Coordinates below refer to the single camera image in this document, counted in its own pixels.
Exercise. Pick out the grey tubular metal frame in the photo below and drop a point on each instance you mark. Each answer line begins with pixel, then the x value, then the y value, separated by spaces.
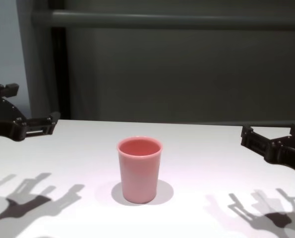
pixel 162 18

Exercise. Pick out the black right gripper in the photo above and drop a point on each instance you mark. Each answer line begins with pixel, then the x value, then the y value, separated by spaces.
pixel 288 153

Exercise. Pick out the pink plastic cup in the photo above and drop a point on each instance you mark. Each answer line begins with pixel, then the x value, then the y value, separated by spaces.
pixel 139 178

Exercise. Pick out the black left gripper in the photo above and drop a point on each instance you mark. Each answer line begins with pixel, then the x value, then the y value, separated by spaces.
pixel 6 121

